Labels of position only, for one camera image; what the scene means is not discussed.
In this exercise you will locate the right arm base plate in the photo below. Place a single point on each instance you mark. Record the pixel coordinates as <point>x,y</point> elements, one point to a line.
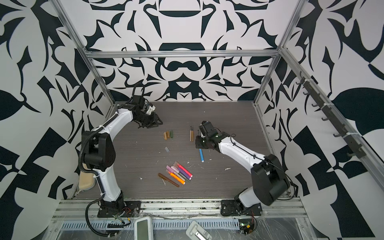
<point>236,208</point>

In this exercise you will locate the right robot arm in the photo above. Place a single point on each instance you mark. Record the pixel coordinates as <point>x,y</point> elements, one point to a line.
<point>269,180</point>

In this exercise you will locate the black coat hook rail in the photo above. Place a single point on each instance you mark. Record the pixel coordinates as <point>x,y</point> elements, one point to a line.
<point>333,115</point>

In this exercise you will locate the purple highlighter marker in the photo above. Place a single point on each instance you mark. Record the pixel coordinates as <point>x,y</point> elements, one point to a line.
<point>182,172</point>

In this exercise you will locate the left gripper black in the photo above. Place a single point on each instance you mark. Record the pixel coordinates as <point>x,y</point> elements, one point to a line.
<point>154,122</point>

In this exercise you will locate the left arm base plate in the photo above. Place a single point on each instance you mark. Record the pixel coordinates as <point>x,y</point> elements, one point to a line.
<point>127,209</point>

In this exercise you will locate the green pen pink cap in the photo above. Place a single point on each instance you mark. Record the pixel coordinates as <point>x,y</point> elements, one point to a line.
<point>173,167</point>

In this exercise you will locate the orange highlighter marker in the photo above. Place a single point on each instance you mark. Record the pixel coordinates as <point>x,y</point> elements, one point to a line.
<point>176,177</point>

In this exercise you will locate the pink highlighter marker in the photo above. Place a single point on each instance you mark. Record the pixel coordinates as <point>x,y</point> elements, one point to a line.
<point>184,169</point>

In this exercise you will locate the white tablet device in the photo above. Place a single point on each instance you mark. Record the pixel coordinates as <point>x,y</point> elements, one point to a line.
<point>143,229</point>

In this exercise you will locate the small circuit board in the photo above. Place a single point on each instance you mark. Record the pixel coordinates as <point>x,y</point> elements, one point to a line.
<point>247,226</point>

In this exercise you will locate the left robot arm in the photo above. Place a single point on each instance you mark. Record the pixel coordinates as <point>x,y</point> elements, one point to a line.
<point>97,154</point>

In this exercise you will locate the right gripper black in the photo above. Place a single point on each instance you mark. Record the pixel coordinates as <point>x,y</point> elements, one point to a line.
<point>199,143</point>

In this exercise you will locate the blue highlighter marker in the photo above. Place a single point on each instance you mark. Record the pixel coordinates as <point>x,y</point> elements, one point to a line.
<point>201,156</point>

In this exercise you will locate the white grey device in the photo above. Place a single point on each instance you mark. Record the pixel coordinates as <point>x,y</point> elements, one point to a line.
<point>196,232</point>

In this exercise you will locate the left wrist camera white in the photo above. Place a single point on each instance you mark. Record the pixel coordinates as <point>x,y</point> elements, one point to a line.
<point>149,108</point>

